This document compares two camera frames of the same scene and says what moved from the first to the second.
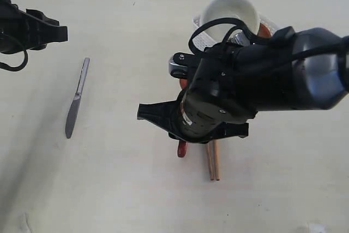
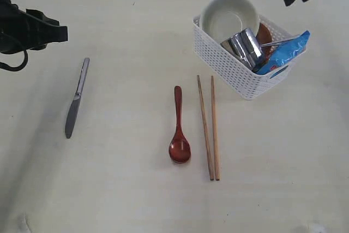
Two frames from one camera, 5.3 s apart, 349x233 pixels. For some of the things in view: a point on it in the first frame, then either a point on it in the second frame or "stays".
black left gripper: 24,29 stays
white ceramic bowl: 228,6 stays
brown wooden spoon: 181,144 to 179,149
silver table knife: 73,111 stays
